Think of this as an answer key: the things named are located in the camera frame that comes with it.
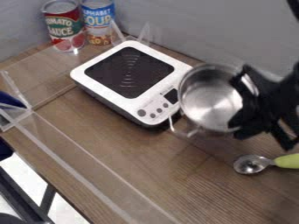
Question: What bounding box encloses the clear acrylic barrier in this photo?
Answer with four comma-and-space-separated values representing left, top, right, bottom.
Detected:
0, 70, 181, 224

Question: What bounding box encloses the silver metal pot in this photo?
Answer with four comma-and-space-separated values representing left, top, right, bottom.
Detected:
169, 63, 245, 138

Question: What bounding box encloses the tomato sauce can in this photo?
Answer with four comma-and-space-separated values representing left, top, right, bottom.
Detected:
42, 0, 86, 52

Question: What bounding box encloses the alphabet soup can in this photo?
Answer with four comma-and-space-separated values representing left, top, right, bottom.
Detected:
81, 0, 117, 46

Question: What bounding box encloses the white and black stove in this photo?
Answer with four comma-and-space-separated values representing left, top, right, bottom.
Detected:
70, 40, 193, 127

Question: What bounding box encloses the black metal table frame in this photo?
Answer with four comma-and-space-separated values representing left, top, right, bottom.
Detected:
0, 167, 57, 224

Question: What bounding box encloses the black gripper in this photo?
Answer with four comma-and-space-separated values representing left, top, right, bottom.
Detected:
229, 62, 299, 151

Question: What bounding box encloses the blue cloth object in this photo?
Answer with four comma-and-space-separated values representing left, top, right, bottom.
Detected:
0, 90, 29, 162

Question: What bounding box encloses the spoon with yellow handle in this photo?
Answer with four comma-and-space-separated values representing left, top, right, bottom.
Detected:
234, 153, 299, 175

